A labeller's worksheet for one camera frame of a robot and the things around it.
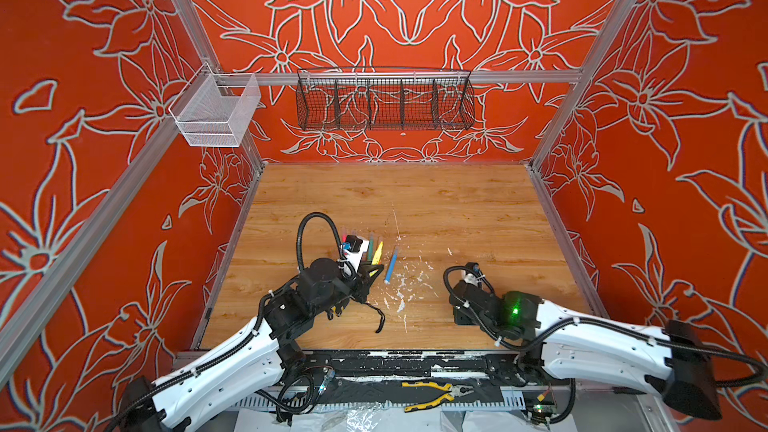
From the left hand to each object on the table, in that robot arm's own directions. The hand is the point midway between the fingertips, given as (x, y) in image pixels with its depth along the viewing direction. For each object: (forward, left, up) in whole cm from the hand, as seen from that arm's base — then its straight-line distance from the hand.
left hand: (380, 265), depth 71 cm
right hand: (-5, -19, -15) cm, 25 cm away
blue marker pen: (+8, -3, -18) cm, 20 cm away
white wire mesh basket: (+39, +55, +13) cm, 69 cm away
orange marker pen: (+18, +1, -19) cm, 26 cm away
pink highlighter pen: (0, +8, +11) cm, 14 cm away
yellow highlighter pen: (+1, +1, +3) cm, 3 cm away
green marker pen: (+15, +4, -18) cm, 24 cm away
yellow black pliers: (-23, -19, -18) cm, 35 cm away
